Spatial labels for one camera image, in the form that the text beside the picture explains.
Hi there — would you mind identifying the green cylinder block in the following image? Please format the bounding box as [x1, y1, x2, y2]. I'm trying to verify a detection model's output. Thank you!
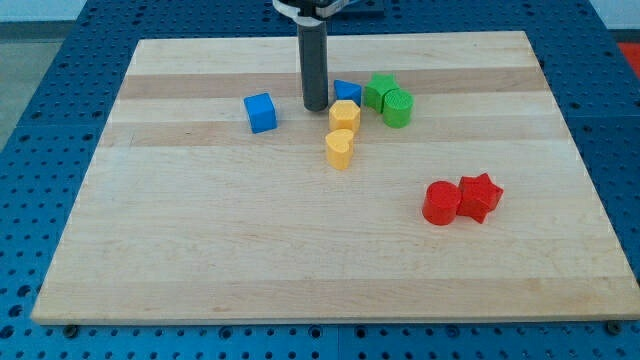
[382, 89, 414, 128]

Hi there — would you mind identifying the red star block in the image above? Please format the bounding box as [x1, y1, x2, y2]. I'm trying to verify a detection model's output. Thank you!
[457, 173, 504, 223]

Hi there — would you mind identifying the light wooden board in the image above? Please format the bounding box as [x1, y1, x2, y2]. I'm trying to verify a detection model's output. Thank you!
[31, 31, 639, 325]

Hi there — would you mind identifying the blue triangle block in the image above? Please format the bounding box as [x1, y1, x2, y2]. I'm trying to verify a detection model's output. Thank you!
[333, 79, 362, 107]

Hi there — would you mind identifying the yellow hexagon block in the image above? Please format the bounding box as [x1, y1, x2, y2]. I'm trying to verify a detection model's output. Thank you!
[329, 100, 361, 133]

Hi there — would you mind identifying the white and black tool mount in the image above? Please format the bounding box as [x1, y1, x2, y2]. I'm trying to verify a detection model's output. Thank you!
[272, 0, 350, 27]

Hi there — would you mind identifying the red cylinder block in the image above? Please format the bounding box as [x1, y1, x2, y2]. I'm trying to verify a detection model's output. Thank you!
[422, 181, 461, 226]

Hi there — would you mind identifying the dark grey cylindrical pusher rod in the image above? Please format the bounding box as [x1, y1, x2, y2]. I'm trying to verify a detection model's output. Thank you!
[297, 22, 328, 112]

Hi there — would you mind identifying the yellow heart block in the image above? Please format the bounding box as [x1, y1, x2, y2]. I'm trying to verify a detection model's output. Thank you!
[325, 129, 354, 170]

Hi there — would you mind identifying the green star block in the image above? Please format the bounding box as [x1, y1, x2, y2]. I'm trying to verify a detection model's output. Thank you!
[364, 73, 400, 113]

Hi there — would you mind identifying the blue cube block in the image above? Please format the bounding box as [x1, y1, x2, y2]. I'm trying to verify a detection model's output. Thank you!
[243, 93, 278, 134]

